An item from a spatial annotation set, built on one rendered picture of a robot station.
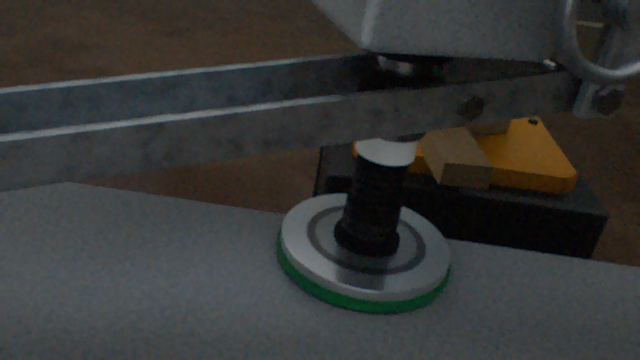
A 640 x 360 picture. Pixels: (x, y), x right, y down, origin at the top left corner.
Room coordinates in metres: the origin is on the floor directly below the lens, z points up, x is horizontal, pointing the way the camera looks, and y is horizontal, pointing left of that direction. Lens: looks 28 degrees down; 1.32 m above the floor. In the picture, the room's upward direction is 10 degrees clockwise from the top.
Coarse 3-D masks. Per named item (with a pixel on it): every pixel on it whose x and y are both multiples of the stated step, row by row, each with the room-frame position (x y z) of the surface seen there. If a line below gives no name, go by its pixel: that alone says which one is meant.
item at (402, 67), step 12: (372, 60) 0.65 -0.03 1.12; (384, 60) 0.63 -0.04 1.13; (360, 72) 0.65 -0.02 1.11; (372, 72) 0.62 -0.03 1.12; (384, 72) 0.62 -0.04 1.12; (396, 72) 0.62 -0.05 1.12; (408, 72) 0.62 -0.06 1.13; (420, 72) 0.63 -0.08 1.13; (432, 72) 0.64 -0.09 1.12; (360, 84) 0.64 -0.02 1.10; (372, 84) 0.62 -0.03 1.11; (384, 84) 0.61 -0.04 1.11; (396, 84) 0.61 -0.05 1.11; (408, 84) 0.61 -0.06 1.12
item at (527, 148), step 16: (512, 128) 1.43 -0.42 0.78; (528, 128) 1.45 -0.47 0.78; (544, 128) 1.47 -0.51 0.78; (352, 144) 1.24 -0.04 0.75; (480, 144) 1.29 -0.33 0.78; (496, 144) 1.31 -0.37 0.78; (512, 144) 1.33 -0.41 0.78; (528, 144) 1.34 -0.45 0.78; (544, 144) 1.36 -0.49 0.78; (416, 160) 1.17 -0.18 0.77; (496, 160) 1.22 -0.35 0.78; (512, 160) 1.24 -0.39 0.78; (528, 160) 1.25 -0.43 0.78; (544, 160) 1.27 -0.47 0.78; (560, 160) 1.28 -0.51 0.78; (496, 176) 1.18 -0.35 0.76; (512, 176) 1.18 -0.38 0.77; (528, 176) 1.18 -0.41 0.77; (544, 176) 1.19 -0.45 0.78; (560, 176) 1.20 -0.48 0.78; (576, 176) 1.22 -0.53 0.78; (544, 192) 1.19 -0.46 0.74; (560, 192) 1.19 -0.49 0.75
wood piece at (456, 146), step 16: (464, 128) 1.25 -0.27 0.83; (432, 144) 1.14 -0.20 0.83; (448, 144) 1.15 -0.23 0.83; (464, 144) 1.16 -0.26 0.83; (432, 160) 1.12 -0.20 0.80; (448, 160) 1.07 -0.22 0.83; (464, 160) 1.08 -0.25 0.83; (480, 160) 1.09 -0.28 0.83; (448, 176) 1.06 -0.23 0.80; (464, 176) 1.07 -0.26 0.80; (480, 176) 1.07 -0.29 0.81
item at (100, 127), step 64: (256, 64) 0.65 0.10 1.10; (320, 64) 0.67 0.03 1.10; (448, 64) 0.73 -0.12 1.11; (512, 64) 0.77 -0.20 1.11; (0, 128) 0.55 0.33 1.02; (64, 128) 0.48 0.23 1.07; (128, 128) 0.49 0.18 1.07; (192, 128) 0.51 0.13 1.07; (256, 128) 0.53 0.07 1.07; (320, 128) 0.56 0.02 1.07; (384, 128) 0.58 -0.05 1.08; (448, 128) 0.61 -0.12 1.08
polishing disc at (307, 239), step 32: (288, 224) 0.65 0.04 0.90; (320, 224) 0.67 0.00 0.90; (416, 224) 0.71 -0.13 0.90; (288, 256) 0.60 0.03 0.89; (320, 256) 0.60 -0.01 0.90; (352, 256) 0.61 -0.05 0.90; (416, 256) 0.63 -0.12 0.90; (448, 256) 0.64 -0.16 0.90; (352, 288) 0.55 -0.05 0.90; (384, 288) 0.56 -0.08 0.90; (416, 288) 0.57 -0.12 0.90
